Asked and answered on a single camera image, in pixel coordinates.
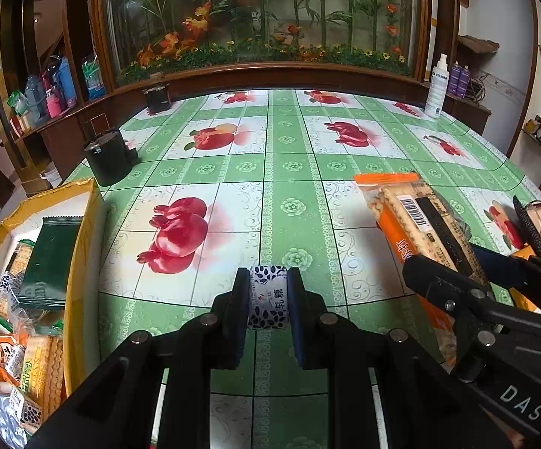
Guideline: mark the patterned nougat candy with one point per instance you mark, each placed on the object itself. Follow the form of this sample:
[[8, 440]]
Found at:
[[268, 297], [28, 411], [8, 288]]

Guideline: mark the clear cracker packet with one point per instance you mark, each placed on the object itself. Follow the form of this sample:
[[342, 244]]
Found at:
[[41, 325]]

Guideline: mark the blue thermos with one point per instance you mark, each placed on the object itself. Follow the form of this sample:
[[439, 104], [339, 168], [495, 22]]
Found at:
[[68, 84]]

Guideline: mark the yellow-taped white foam box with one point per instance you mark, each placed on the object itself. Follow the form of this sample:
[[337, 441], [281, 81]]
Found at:
[[85, 243]]

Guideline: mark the red and white box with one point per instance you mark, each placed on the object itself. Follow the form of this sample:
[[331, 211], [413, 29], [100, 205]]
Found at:
[[21, 124]]

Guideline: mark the glass flower display case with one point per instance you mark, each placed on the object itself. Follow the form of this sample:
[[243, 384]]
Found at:
[[261, 9]]

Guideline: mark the purple spray can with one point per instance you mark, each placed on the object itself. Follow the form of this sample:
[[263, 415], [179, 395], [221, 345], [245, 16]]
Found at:
[[454, 79], [464, 82]]

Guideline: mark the small orange snack packet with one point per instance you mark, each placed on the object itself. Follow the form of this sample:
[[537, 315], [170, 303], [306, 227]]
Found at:
[[527, 301]]

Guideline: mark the black round container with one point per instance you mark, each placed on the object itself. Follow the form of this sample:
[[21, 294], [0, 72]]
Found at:
[[106, 159], [158, 99]]

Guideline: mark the white plastic bucket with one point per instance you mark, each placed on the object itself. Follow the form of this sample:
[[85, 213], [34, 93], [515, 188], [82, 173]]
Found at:
[[50, 178]]

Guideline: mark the white spray bottle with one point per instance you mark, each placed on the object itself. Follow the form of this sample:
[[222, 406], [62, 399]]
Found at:
[[436, 93]]

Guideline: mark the grey-blue jug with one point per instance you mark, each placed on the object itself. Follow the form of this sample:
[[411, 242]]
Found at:
[[35, 98]]

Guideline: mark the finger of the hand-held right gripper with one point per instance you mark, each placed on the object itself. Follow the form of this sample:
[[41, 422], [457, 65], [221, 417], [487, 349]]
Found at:
[[499, 266], [438, 280]]

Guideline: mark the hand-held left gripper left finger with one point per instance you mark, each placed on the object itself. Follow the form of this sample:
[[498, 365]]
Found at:
[[241, 318]]

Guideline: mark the green fruit-print tablecloth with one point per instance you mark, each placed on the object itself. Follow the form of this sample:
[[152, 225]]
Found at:
[[298, 168]]

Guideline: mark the long orange cracker packet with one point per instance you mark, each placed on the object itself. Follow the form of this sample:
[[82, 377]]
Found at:
[[392, 206]]

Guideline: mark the dark green snack packet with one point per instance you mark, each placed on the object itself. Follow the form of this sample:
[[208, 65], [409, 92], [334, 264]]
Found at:
[[50, 262]]

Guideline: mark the green-label cracker packet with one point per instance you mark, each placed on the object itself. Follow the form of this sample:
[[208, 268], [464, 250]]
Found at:
[[41, 374]]

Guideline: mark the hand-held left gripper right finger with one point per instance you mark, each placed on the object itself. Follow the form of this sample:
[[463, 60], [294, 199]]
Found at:
[[294, 327]]

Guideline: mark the pink bottle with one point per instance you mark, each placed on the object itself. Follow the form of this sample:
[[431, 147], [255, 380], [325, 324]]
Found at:
[[53, 105]]

